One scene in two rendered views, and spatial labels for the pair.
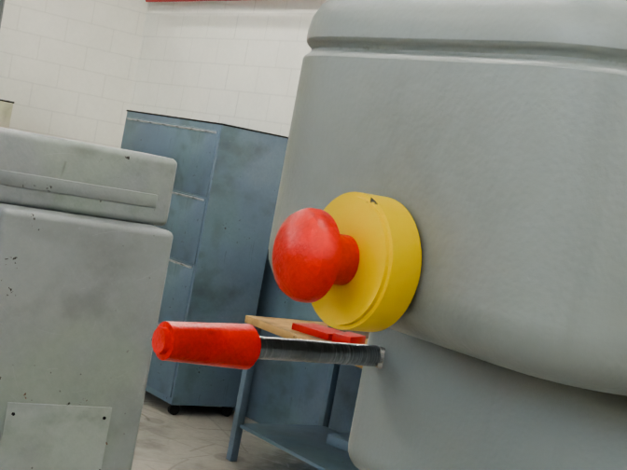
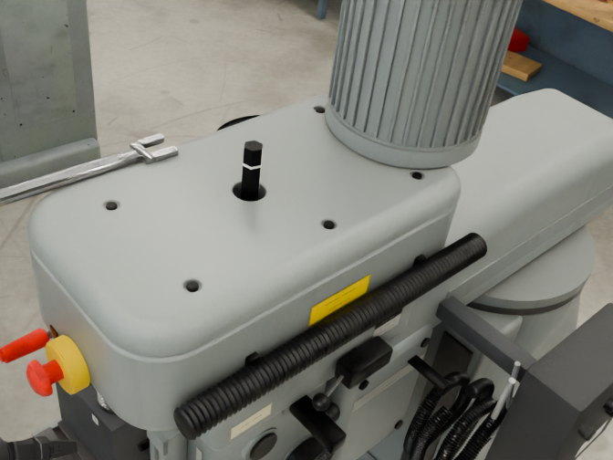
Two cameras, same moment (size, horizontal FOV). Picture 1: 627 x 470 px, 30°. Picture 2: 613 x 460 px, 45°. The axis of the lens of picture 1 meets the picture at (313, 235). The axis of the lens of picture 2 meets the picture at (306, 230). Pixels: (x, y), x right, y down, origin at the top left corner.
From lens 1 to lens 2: 0.61 m
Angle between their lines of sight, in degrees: 38
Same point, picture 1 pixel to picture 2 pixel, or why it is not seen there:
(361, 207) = (58, 357)
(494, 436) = not seen: hidden behind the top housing
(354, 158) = (57, 312)
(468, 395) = not seen: hidden behind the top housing
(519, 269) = (118, 402)
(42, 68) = not seen: outside the picture
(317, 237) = (39, 384)
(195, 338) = (15, 354)
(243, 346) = (39, 345)
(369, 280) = (67, 384)
